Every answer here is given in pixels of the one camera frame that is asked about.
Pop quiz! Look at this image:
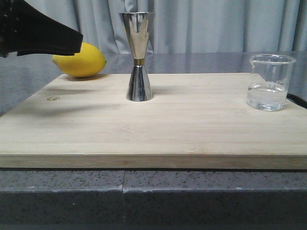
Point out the yellow lemon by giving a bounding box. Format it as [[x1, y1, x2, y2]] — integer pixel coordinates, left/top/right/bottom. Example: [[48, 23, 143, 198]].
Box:
[[52, 42, 106, 77]]

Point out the wooden cutting board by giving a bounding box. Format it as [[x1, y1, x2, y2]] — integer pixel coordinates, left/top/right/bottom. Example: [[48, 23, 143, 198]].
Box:
[[0, 73, 307, 170]]

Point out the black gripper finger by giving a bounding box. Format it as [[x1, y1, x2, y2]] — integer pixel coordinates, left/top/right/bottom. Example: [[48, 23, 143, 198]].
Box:
[[0, 0, 83, 58]]

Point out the black cable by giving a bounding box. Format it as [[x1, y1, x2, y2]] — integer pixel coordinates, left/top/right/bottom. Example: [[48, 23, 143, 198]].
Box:
[[286, 93, 307, 108]]

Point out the clear glass beaker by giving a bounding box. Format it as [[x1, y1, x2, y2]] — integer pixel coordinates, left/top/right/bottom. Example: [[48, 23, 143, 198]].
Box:
[[247, 54, 296, 111]]

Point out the grey curtain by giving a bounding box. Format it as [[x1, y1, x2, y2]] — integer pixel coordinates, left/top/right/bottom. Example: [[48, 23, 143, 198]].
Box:
[[30, 0, 307, 54]]

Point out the steel double jigger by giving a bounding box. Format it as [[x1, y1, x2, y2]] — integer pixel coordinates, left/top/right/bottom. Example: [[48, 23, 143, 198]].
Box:
[[119, 12, 154, 102]]

